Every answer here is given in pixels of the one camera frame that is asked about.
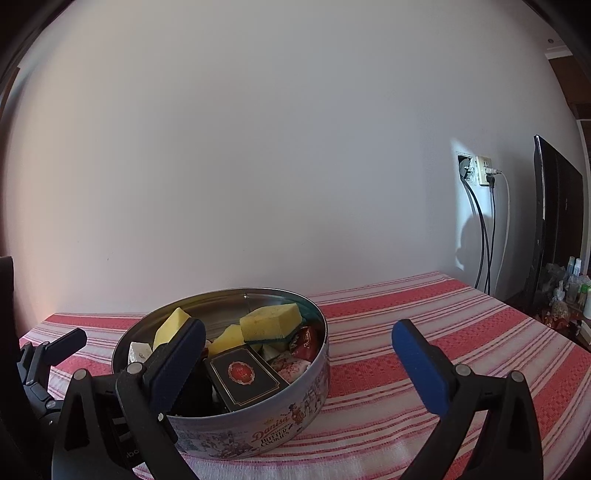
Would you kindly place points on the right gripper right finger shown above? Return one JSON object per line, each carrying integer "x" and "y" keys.
{"x": 509, "y": 444}

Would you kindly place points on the green yellow sponge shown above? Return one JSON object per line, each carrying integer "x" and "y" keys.
{"x": 169, "y": 327}
{"x": 270, "y": 323}

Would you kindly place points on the black card box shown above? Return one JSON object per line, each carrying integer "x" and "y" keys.
{"x": 242, "y": 378}

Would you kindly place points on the red snack packet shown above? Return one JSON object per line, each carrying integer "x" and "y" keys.
{"x": 307, "y": 342}

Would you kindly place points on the wall power socket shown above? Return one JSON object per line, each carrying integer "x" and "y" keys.
{"x": 477, "y": 169}

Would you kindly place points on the green white small carton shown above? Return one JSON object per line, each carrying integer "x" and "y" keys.
{"x": 138, "y": 352}

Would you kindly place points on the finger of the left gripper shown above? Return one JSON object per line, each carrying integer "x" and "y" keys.
{"x": 35, "y": 362}

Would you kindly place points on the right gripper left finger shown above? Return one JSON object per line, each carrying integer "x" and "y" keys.
{"x": 111, "y": 424}

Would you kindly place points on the bottles on side shelf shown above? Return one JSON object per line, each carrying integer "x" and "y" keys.
{"x": 568, "y": 289}

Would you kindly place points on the pink floral packet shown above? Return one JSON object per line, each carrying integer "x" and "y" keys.
{"x": 289, "y": 368}

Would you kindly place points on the yellow sponge block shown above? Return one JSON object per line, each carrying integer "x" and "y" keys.
{"x": 230, "y": 338}

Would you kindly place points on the red striped tablecloth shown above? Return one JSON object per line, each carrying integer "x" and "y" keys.
{"x": 373, "y": 422}

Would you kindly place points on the round metal cookie tin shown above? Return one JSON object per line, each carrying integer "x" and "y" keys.
{"x": 203, "y": 425}

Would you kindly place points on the black flat monitor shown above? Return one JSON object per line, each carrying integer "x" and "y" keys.
{"x": 559, "y": 216}

